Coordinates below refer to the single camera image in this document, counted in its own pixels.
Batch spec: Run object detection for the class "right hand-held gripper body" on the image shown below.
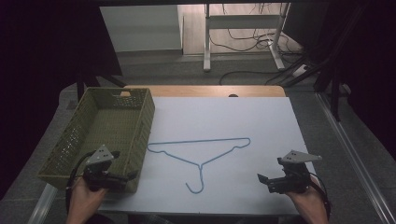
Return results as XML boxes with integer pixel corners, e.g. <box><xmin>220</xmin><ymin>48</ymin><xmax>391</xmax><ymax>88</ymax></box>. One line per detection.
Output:
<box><xmin>265</xmin><ymin>149</ymin><xmax>323</xmax><ymax>194</ymax></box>

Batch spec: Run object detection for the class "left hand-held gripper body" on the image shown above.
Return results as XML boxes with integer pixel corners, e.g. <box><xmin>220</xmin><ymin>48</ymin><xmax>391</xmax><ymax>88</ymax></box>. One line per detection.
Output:
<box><xmin>82</xmin><ymin>144</ymin><xmax>129</xmax><ymax>191</ymax></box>

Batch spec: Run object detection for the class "olive green plastic basket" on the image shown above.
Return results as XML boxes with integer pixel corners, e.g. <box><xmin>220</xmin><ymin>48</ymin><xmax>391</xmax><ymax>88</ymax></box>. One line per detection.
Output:
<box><xmin>37</xmin><ymin>86</ymin><xmax>156</xmax><ymax>193</ymax></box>

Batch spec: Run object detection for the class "blue wire clothes hanger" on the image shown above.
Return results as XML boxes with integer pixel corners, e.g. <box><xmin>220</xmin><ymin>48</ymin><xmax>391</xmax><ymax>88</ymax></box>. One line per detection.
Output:
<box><xmin>147</xmin><ymin>136</ymin><xmax>252</xmax><ymax>195</ymax></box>

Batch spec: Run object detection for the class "person's right hand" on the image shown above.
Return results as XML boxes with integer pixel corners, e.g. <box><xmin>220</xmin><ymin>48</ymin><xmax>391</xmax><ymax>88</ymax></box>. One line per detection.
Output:
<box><xmin>285</xmin><ymin>183</ymin><xmax>329</xmax><ymax>217</ymax></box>

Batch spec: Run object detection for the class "person's left hand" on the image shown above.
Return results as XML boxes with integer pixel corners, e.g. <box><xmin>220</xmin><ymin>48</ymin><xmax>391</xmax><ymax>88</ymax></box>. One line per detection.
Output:
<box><xmin>68</xmin><ymin>177</ymin><xmax>109</xmax><ymax>217</ymax></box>

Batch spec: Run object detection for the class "white table mat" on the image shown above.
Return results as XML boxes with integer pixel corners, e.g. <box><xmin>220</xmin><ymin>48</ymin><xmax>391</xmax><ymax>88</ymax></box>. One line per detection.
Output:
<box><xmin>98</xmin><ymin>96</ymin><xmax>318</xmax><ymax>217</ymax></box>

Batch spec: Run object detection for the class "black metal stand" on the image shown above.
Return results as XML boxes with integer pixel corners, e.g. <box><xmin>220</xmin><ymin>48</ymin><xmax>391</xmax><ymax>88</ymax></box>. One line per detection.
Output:
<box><xmin>282</xmin><ymin>4</ymin><xmax>370</xmax><ymax>123</ymax></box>
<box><xmin>75</xmin><ymin>69</ymin><xmax>128</xmax><ymax>101</ymax></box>

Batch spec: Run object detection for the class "dark curtain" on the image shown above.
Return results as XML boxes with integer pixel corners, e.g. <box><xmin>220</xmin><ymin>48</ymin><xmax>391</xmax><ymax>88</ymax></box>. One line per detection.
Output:
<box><xmin>0</xmin><ymin>0</ymin><xmax>123</xmax><ymax>201</ymax></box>
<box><xmin>323</xmin><ymin>0</ymin><xmax>396</xmax><ymax>161</ymax></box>

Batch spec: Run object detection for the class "white cabinet panel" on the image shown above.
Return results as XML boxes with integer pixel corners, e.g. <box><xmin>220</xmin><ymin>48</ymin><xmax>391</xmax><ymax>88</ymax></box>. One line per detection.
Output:
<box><xmin>99</xmin><ymin>5</ymin><xmax>183</xmax><ymax>53</ymax></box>

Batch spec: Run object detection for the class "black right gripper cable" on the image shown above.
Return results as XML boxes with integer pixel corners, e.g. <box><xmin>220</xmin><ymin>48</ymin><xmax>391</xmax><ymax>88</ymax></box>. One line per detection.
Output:
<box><xmin>309</xmin><ymin>172</ymin><xmax>332</xmax><ymax>220</ymax></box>

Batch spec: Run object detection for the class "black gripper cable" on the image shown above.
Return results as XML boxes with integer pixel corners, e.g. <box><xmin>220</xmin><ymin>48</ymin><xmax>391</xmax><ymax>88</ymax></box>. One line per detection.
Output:
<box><xmin>64</xmin><ymin>150</ymin><xmax>96</xmax><ymax>216</ymax></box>
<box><xmin>309</xmin><ymin>172</ymin><xmax>332</xmax><ymax>220</ymax></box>

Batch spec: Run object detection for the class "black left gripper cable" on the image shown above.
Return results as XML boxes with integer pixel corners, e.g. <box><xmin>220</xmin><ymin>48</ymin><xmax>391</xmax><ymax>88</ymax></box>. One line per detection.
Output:
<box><xmin>64</xmin><ymin>150</ymin><xmax>96</xmax><ymax>216</ymax></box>

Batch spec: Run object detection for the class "metal floor rail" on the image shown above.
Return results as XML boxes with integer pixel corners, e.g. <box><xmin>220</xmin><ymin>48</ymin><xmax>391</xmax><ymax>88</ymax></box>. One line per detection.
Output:
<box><xmin>27</xmin><ymin>182</ymin><xmax>59</xmax><ymax>224</ymax></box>
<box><xmin>315</xmin><ymin>91</ymin><xmax>396</xmax><ymax>224</ymax></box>

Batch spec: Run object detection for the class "long black floor cable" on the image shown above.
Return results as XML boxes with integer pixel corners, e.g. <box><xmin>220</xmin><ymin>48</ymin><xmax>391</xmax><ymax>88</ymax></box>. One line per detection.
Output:
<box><xmin>219</xmin><ymin>70</ymin><xmax>283</xmax><ymax>86</ymax></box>

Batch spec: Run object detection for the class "tangle of black floor cables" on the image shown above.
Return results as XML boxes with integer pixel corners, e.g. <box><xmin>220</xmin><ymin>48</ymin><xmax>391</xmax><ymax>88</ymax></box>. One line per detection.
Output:
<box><xmin>207</xmin><ymin>3</ymin><xmax>304</xmax><ymax>54</ymax></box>

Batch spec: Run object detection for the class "white metal desk frame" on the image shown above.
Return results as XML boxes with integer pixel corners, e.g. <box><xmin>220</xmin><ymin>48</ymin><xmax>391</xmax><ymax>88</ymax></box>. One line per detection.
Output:
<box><xmin>203</xmin><ymin>3</ymin><xmax>291</xmax><ymax>73</ymax></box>

